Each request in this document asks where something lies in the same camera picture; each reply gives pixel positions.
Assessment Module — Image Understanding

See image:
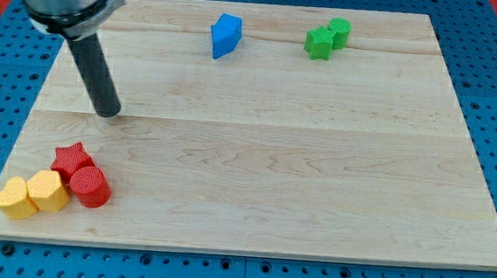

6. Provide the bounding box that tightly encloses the red cylinder block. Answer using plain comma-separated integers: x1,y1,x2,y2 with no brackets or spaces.
70,166,111,209

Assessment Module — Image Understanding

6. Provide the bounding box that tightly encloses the red star block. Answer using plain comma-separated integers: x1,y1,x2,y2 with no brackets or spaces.
50,142,95,184

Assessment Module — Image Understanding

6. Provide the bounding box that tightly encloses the green cylinder block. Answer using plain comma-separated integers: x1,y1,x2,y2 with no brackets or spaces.
327,17,352,50

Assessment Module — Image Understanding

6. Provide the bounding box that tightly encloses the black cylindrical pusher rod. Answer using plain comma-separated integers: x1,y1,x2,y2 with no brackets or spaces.
67,33,121,118

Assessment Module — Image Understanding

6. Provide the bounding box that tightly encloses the blue cube block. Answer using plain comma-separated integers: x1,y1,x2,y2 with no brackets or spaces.
211,13,242,59

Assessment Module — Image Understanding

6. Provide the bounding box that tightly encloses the wooden board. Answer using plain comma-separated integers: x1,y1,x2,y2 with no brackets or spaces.
0,0,497,271

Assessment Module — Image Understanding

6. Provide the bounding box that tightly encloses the yellow hexagon block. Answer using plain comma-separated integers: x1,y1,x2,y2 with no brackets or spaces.
26,170,71,212

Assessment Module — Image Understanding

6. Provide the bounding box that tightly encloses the yellow heart block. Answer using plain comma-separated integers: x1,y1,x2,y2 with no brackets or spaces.
0,177,39,220

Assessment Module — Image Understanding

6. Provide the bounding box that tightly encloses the green star block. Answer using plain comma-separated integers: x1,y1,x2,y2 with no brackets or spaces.
304,25,336,60

